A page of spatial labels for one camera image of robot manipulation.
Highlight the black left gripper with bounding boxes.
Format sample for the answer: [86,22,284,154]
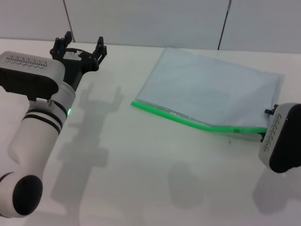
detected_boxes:
[49,31,108,91]

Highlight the transparent green-edged document bag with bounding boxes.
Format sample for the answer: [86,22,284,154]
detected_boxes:
[131,47,285,142]

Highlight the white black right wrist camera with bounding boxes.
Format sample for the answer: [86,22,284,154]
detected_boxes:
[258,103,301,174]

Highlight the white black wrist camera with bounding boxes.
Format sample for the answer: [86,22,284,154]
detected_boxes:
[258,103,301,174]
[0,50,66,101]

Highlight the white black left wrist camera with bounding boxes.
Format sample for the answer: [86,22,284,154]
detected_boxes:
[0,50,66,101]

